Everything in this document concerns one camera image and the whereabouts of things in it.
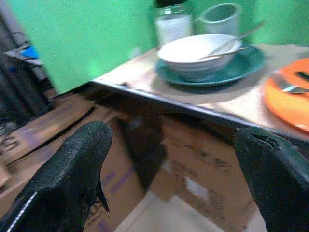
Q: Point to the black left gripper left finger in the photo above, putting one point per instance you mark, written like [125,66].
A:
[60,174]

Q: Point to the silver metal fork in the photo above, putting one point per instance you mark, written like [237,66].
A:
[293,89]

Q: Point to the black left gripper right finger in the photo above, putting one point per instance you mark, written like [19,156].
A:
[277,174]

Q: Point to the white ceramic bowl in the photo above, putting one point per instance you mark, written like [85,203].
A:
[198,55]

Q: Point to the brown cardboard box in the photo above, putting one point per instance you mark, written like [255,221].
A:
[46,135]
[198,174]

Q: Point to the white ceramic mug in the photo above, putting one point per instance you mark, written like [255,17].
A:
[222,20]

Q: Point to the teal ceramic plate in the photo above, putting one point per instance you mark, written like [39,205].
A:
[231,70]

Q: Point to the dark metal rack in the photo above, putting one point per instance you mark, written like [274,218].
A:
[21,72]

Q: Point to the glass jar with black lid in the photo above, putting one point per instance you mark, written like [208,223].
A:
[172,23]

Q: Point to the orange plate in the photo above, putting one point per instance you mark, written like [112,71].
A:
[289,101]

